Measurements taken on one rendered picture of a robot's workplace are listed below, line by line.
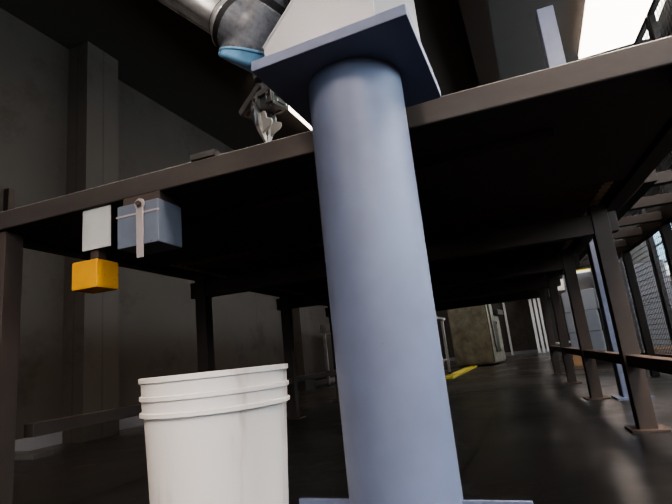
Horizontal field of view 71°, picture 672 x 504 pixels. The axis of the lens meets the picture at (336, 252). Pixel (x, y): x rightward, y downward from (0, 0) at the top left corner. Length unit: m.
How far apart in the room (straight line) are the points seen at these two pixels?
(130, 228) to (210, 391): 0.62
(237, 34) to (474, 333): 7.35
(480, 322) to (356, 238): 7.38
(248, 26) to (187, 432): 0.78
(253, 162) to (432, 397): 0.75
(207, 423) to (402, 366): 0.38
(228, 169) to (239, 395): 0.60
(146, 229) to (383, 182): 0.76
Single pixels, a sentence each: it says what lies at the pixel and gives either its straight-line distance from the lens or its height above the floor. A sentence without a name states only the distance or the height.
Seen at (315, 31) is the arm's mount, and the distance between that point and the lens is 0.86.
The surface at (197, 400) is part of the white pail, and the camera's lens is 0.91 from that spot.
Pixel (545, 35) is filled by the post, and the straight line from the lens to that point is 3.53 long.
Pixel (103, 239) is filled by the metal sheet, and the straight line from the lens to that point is 1.47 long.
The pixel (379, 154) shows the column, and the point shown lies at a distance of 0.77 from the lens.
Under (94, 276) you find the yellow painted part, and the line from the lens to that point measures 1.43.
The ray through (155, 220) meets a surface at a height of 0.77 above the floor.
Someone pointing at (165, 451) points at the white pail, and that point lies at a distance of 0.96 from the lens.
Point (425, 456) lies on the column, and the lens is 0.72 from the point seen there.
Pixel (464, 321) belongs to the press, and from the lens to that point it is 8.13.
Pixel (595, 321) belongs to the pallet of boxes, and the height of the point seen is 0.47.
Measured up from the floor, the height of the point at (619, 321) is 0.39.
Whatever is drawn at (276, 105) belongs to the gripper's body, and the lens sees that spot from 1.45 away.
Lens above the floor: 0.37
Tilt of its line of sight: 13 degrees up
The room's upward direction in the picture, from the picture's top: 6 degrees counter-clockwise
